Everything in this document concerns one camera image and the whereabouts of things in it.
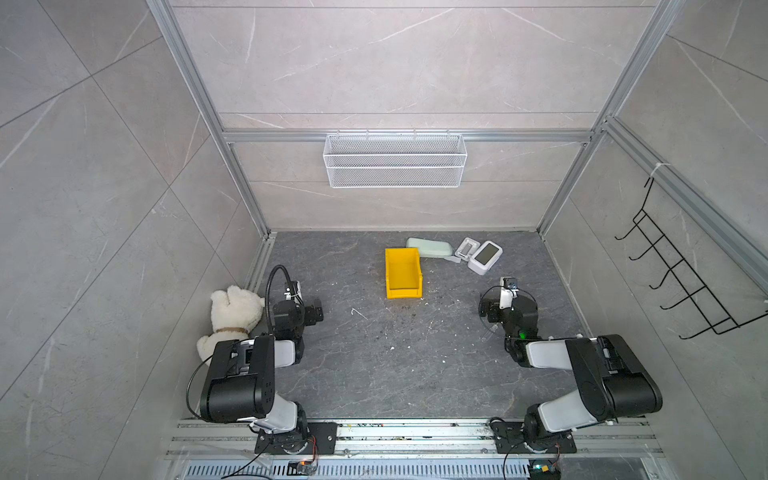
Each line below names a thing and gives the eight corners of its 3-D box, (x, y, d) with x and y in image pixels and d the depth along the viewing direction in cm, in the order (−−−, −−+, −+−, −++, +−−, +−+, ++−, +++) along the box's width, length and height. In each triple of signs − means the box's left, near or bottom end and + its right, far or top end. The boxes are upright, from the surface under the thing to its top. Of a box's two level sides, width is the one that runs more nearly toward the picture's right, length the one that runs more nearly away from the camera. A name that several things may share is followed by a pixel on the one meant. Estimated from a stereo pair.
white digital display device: (466, 267, 111) (468, 259, 107) (483, 246, 118) (486, 238, 114) (484, 278, 108) (488, 270, 104) (501, 256, 114) (505, 248, 111)
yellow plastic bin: (385, 300, 102) (384, 289, 97) (385, 258, 113) (385, 247, 108) (421, 300, 102) (423, 289, 97) (418, 258, 114) (419, 247, 108)
